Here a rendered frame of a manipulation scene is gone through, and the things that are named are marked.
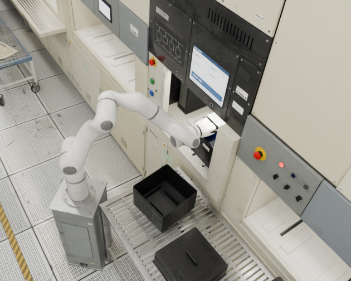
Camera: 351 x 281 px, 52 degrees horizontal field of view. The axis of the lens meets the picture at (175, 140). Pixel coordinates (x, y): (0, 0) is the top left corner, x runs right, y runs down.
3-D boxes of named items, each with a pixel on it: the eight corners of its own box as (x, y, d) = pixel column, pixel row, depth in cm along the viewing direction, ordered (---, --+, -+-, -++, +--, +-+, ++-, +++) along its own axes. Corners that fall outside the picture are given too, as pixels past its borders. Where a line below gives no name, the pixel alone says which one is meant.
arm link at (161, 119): (168, 108, 171) (205, 139, 190) (151, 102, 184) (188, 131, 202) (157, 124, 170) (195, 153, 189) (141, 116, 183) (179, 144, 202)
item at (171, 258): (151, 261, 197) (152, 250, 188) (193, 233, 210) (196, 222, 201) (184, 306, 182) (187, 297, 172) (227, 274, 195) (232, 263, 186)
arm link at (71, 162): (77, 158, 206) (74, 181, 195) (57, 151, 200) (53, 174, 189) (122, 102, 180) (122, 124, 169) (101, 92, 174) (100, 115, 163)
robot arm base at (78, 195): (58, 203, 217) (53, 185, 204) (70, 179, 230) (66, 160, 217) (88, 209, 216) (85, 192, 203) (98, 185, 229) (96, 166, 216)
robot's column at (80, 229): (66, 263, 269) (48, 208, 215) (79, 231, 289) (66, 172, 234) (102, 271, 268) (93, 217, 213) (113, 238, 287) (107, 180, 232)
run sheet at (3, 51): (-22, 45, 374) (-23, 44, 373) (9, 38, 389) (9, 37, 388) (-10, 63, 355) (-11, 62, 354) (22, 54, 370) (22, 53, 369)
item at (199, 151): (185, 148, 230) (192, 111, 207) (210, 137, 239) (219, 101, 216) (209, 174, 217) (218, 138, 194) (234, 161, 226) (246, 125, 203)
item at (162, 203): (165, 179, 236) (167, 163, 224) (195, 207, 223) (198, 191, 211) (132, 202, 222) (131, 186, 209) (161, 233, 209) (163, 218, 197)
